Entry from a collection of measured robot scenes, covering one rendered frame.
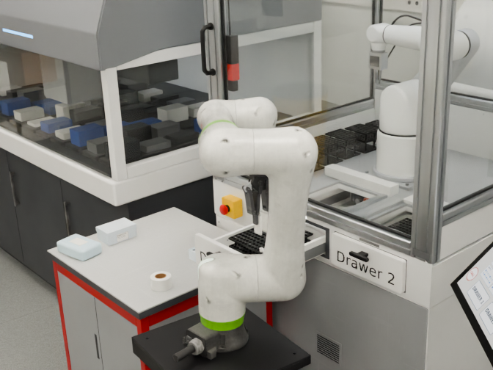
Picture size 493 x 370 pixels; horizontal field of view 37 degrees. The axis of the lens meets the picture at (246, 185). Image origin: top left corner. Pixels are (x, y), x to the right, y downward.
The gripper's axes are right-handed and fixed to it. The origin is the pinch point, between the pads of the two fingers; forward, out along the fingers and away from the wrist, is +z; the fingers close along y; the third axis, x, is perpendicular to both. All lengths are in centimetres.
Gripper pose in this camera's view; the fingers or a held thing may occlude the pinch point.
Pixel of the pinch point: (261, 222)
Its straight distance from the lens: 233.6
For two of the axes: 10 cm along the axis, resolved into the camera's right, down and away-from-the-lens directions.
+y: -7.6, 2.4, -6.0
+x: 6.5, 2.5, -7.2
